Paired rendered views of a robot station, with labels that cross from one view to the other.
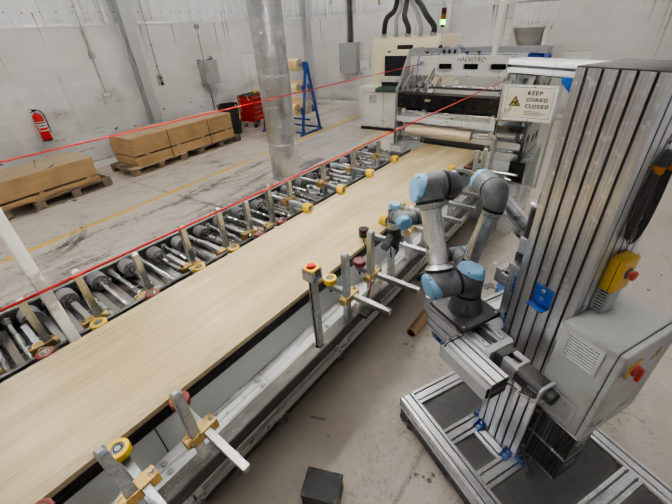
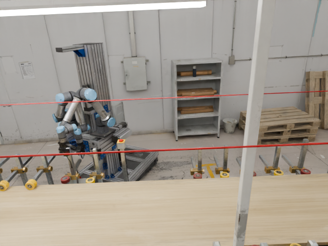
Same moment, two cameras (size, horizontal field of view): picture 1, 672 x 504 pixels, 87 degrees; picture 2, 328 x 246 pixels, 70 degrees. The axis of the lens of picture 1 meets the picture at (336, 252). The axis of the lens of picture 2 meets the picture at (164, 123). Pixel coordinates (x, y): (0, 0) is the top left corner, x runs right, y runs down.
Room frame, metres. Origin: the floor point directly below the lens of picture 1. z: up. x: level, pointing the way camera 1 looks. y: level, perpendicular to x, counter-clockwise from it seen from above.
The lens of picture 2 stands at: (2.28, 1.89, 2.22)
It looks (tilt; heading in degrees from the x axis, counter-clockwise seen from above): 23 degrees down; 231
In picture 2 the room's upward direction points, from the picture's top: 3 degrees counter-clockwise
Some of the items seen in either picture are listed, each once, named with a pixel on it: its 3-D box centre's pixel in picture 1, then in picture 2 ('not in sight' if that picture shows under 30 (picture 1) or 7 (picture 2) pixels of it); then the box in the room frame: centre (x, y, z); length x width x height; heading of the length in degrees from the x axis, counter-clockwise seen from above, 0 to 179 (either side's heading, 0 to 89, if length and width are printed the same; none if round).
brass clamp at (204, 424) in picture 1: (200, 431); (197, 171); (0.81, 0.58, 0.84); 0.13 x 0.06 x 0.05; 140
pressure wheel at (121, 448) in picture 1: (122, 455); (224, 178); (0.73, 0.84, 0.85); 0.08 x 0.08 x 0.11
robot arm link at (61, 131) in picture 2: (395, 212); (61, 132); (1.74, -0.34, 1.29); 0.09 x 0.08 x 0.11; 11
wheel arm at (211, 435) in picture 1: (211, 435); (194, 169); (0.79, 0.53, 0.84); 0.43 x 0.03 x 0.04; 50
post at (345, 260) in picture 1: (346, 288); (98, 169); (1.56, -0.05, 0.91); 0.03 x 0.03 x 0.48; 50
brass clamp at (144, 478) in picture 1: (139, 488); (222, 170); (0.61, 0.74, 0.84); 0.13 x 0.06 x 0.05; 140
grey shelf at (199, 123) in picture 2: not in sight; (195, 99); (-1.06, -1.15, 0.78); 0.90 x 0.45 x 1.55; 145
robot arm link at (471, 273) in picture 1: (468, 278); (101, 118); (1.22, -0.57, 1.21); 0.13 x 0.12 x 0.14; 101
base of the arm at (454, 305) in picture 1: (466, 298); (102, 127); (1.22, -0.58, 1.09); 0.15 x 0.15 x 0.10
